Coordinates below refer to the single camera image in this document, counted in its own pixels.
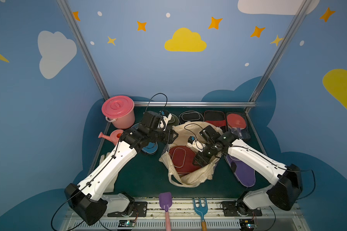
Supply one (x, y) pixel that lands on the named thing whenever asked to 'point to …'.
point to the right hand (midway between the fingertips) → (199, 156)
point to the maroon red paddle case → (182, 157)
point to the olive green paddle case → (174, 121)
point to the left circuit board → (126, 223)
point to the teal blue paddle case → (151, 147)
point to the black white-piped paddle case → (190, 115)
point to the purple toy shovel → (165, 200)
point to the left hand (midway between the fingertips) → (176, 133)
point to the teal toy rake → (203, 211)
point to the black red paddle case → (217, 118)
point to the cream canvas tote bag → (184, 130)
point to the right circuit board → (247, 224)
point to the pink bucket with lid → (120, 110)
